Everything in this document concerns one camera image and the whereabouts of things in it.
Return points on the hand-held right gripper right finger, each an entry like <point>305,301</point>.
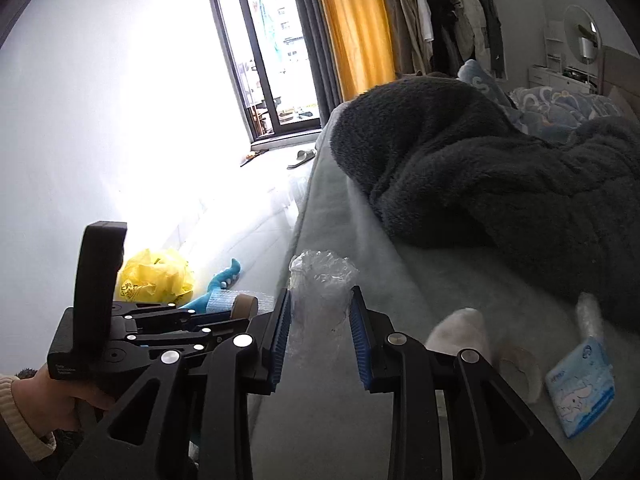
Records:
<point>361,340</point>

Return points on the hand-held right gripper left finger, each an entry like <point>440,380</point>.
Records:
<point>280,340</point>

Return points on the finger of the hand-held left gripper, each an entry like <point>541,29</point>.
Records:
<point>165,340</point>
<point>160,311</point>

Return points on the brown tape roll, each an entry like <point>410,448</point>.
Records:
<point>246,307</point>

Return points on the clear plastic bag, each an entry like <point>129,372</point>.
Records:
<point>320,300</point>

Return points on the blue tissue packet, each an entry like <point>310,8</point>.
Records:
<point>580,390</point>

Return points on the small clear plastic wrap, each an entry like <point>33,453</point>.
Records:
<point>590,317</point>

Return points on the person's left forearm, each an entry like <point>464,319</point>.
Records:
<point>20,425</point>

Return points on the person's left hand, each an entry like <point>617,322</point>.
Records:
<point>35,392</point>

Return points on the yellow plastic bag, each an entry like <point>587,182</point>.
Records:
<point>155,275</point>

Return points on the bubble wrap sheet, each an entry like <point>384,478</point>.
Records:
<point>220,302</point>

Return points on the blue toy dinosaur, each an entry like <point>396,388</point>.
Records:
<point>227,275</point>

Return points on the small brown object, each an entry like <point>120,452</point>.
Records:
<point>255,156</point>

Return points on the grey slipper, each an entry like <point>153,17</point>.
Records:
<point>301,159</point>

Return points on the dark grey fleece blanket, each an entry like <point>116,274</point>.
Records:
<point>475,170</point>

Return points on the sliding glass door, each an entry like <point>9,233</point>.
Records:
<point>240,60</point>

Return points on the cloud patterned duvet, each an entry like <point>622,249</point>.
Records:
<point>550,105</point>

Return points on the dark grey curtain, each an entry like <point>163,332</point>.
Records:
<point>310,35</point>
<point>392,20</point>

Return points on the yellow curtain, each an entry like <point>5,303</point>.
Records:
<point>355,25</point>

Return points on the beige coat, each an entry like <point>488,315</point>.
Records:
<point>410,25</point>

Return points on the white vanity table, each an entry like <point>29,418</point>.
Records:
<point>545,77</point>

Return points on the black garment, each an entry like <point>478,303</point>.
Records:
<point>442,20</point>

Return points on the dark grey garment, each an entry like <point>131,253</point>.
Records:
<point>492,35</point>

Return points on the beige pillow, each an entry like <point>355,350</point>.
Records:
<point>625,102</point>

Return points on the white shelf organizer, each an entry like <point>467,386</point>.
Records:
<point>555,42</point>

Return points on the silver table lamp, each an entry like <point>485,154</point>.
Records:
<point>589,50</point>

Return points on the round white mirror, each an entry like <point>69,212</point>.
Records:
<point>575,20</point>

